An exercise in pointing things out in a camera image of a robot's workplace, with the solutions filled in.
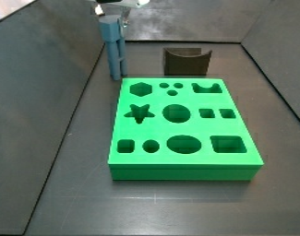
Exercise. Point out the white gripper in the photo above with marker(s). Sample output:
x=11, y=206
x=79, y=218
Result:
x=126, y=5

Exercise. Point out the blue three prong peg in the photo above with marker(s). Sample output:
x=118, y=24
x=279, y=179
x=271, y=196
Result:
x=114, y=42

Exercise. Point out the green shape sorter board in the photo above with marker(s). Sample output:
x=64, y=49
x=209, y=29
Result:
x=178, y=131

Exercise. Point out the black curved holder bracket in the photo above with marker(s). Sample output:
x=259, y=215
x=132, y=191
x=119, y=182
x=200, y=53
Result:
x=186, y=61

